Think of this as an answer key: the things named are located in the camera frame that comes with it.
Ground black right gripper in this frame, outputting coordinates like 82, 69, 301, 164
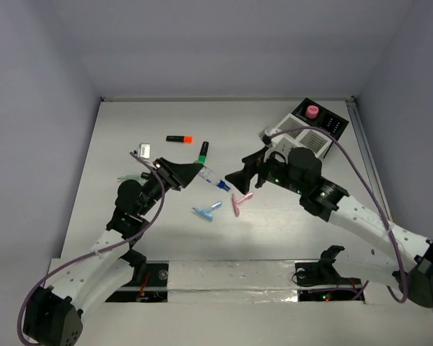
224, 146, 305, 195

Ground pink folding marker pen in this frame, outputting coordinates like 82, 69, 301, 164
231, 192, 254, 217

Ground blue folding marker pen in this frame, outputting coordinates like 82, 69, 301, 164
193, 201, 222, 221

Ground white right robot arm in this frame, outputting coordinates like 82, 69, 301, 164
225, 147, 433, 308

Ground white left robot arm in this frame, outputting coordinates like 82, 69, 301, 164
17, 158, 203, 345

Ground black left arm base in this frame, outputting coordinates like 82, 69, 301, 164
105, 262, 169, 303

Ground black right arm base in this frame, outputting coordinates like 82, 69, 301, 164
291, 245, 362, 288

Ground green highlighter black body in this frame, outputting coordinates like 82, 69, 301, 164
198, 141, 209, 164

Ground orange highlighter black body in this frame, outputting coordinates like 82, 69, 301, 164
166, 136, 193, 143

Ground green folding marker pen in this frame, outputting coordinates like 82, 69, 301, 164
117, 174, 141, 182

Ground white slotted organizer box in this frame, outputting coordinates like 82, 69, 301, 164
273, 115, 333, 159

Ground black slotted organizer box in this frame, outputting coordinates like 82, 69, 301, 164
292, 98, 349, 158

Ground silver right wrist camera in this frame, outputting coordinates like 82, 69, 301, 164
259, 128, 282, 147

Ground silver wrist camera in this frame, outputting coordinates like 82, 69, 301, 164
259, 128, 282, 147
135, 143, 152, 159

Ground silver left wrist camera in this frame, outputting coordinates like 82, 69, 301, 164
135, 143, 152, 159

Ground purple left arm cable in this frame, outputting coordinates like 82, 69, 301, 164
17, 151, 167, 343

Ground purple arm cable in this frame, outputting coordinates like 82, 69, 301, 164
17, 151, 167, 343
270, 125, 408, 303

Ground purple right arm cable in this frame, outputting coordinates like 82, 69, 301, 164
270, 125, 408, 303

